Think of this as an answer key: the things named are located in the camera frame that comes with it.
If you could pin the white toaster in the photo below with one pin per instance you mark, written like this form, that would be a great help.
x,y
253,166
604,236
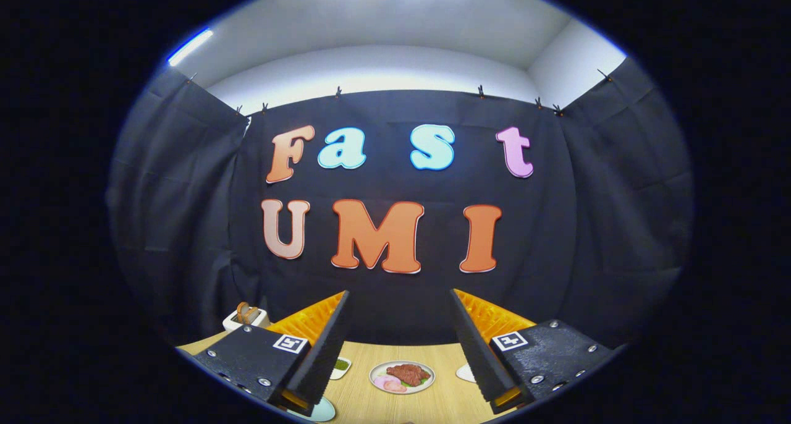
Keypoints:
x,y
233,322

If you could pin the pink ham slice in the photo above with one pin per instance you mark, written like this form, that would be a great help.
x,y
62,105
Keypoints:
x,y
388,384

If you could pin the light blue round plate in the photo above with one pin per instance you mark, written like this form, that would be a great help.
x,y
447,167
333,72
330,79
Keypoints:
x,y
321,410

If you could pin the white divided tray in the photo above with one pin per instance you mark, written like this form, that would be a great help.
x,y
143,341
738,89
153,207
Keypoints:
x,y
340,373

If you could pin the row of black clips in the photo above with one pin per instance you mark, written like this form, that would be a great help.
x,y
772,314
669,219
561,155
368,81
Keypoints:
x,y
481,91

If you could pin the toasted bread slices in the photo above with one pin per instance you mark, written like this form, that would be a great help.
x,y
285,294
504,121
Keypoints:
x,y
247,313

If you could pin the small white dish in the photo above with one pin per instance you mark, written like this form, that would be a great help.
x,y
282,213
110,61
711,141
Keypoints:
x,y
465,373

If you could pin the white oval plate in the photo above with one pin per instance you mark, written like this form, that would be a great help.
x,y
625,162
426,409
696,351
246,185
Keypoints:
x,y
426,384

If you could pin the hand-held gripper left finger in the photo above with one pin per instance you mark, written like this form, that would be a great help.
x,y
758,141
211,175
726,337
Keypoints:
x,y
324,356

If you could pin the brown steak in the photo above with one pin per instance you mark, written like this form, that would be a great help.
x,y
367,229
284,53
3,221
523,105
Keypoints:
x,y
408,374

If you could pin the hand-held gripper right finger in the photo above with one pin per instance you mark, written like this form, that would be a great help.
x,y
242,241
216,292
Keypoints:
x,y
479,356

